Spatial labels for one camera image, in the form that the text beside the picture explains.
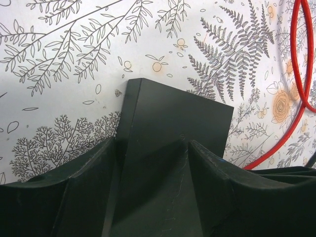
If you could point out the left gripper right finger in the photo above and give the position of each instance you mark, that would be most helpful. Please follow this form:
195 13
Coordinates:
233 202

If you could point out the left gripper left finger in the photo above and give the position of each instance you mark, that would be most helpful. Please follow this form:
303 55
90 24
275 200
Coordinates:
68 201

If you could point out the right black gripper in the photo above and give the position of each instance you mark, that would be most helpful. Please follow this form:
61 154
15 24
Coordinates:
290 175

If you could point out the black network switch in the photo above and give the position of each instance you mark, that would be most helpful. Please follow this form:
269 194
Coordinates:
155 196

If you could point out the floral table mat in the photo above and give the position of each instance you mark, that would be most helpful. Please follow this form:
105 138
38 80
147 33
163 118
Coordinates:
64 66

